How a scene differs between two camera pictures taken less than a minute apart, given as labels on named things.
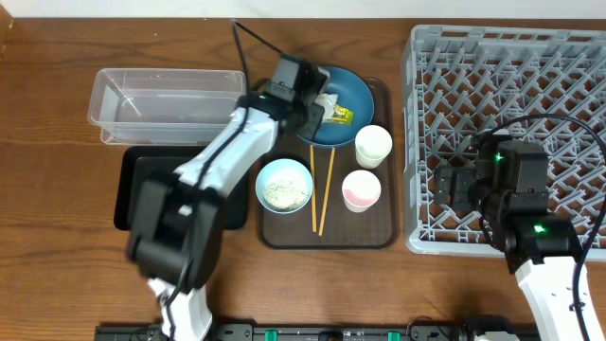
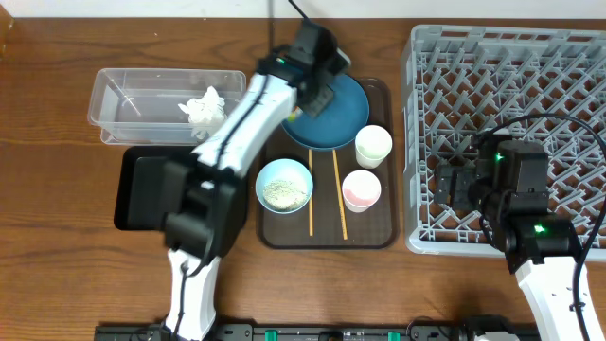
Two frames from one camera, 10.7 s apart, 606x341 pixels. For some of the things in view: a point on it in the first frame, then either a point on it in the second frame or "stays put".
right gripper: [464, 178] stays put
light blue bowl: [284, 186] stays put
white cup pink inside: [361, 189] stays put
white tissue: [328, 101] to [206, 114]
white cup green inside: [372, 145] stays put
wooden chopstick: [321, 227] to [345, 233]
